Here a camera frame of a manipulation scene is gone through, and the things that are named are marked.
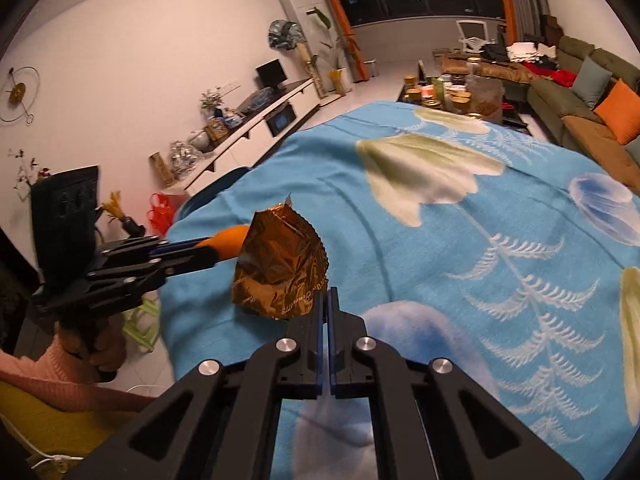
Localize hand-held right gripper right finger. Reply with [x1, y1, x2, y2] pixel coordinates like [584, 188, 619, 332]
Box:
[327, 286, 587, 480]

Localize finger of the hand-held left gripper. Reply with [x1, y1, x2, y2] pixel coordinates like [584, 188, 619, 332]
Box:
[85, 246, 222, 308]
[97, 235, 215, 268]

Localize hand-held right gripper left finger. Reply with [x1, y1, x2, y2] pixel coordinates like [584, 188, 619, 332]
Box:
[67, 287, 329, 480]

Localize gold foil wrapper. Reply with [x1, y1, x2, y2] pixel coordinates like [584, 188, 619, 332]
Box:
[231, 193, 329, 322]

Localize person's left forearm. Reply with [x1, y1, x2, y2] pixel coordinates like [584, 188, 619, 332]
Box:
[0, 335, 158, 413]

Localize person's left hand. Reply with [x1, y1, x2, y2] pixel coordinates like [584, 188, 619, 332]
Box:
[54, 314, 127, 377]

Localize red plastic bag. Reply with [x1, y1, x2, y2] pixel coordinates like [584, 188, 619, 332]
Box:
[146, 192, 189, 237]

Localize dark vase yellow feathers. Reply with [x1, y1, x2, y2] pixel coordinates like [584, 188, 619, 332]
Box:
[100, 190, 147, 239]

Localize wooden box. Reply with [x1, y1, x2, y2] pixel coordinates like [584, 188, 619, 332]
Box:
[148, 152, 176, 186]

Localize green stool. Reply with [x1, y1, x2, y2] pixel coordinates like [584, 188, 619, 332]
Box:
[122, 294, 162, 354]

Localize white tv cabinet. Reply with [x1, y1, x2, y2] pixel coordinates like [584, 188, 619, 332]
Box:
[182, 77, 322, 197]

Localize blue floral printed blanket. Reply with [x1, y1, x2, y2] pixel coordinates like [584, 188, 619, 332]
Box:
[160, 101, 640, 480]

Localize small potted plant vase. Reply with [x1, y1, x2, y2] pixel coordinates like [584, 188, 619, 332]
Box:
[199, 88, 227, 122]

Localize black monitor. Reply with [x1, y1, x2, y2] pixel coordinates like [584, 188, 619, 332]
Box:
[255, 58, 289, 92]

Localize bamboo tube stand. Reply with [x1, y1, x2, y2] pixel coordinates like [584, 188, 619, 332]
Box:
[299, 42, 326, 100]

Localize tall plant yellow pot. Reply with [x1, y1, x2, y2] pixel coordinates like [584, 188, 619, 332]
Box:
[305, 7, 362, 97]

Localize blue grey crumpled bag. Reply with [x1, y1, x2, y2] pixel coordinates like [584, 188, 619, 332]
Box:
[268, 18, 306, 51]

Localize white standing air conditioner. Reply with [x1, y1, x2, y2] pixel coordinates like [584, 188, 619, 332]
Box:
[285, 0, 357, 92]

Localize cluttered coffee table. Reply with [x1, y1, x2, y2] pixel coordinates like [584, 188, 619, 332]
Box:
[397, 50, 532, 127]

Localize clear plastic jar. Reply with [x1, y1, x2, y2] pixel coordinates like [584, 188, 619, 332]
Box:
[465, 75, 504, 117]

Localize brown sofa blanket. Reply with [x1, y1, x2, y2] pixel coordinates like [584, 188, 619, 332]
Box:
[442, 55, 542, 84]

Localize olive green sofa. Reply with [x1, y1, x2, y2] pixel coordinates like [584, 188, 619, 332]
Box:
[525, 35, 640, 187]

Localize brown seat cushion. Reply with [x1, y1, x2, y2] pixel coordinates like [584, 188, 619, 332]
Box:
[562, 114, 622, 149]

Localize white office chair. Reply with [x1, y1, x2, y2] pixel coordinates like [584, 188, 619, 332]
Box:
[455, 19, 489, 54]

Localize red cloth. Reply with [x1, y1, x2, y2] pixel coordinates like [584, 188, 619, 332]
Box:
[525, 62, 579, 89]

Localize grey cushion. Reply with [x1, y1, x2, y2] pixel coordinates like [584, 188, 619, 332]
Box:
[569, 57, 614, 109]

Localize orange cushion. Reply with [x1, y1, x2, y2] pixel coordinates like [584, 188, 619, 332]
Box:
[593, 78, 640, 146]

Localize dried flower wall decoration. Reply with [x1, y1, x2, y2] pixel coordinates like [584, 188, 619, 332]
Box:
[7, 148, 52, 202]

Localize round metal wall clock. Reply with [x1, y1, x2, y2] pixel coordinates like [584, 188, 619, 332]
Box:
[0, 66, 42, 124]

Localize white power strip cable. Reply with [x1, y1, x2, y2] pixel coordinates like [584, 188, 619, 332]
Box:
[0, 410, 77, 472]

